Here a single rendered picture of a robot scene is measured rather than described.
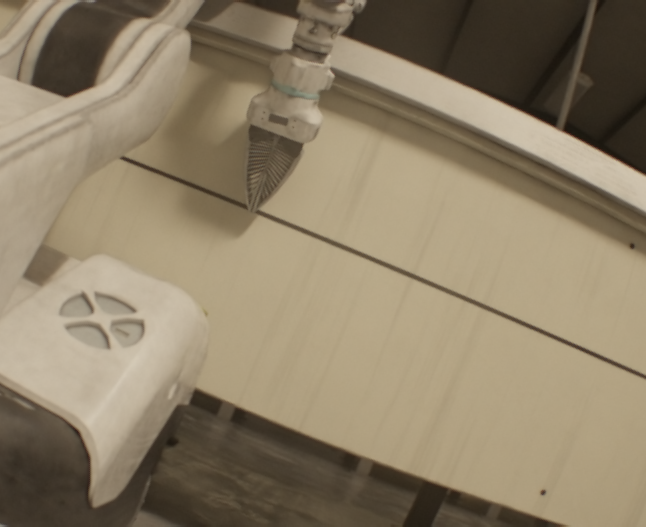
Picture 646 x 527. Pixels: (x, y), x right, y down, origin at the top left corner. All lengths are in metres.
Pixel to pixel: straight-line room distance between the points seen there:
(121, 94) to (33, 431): 0.40
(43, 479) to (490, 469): 0.79
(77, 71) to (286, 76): 0.32
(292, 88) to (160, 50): 0.26
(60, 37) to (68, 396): 0.46
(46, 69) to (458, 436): 0.79
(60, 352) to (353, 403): 0.59
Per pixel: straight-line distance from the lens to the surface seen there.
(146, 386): 0.84
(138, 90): 0.98
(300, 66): 1.18
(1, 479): 0.70
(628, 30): 11.11
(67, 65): 1.03
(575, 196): 1.40
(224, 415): 5.55
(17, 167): 0.72
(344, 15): 1.18
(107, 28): 1.04
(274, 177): 1.27
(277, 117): 1.21
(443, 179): 1.35
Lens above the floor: 0.30
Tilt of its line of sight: 8 degrees up
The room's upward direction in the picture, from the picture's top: 23 degrees clockwise
